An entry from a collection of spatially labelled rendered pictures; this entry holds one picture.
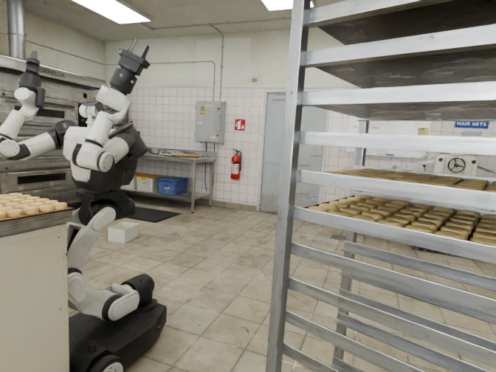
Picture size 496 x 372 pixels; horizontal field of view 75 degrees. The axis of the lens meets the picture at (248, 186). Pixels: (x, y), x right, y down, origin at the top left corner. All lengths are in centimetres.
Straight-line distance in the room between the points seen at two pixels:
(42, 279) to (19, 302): 10
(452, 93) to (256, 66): 515
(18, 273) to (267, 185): 456
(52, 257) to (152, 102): 535
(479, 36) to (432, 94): 11
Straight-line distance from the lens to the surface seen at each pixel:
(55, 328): 166
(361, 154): 116
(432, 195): 69
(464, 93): 68
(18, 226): 144
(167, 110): 642
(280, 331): 90
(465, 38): 70
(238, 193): 574
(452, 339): 75
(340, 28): 87
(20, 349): 160
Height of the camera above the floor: 122
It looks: 8 degrees down
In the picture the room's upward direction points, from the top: 3 degrees clockwise
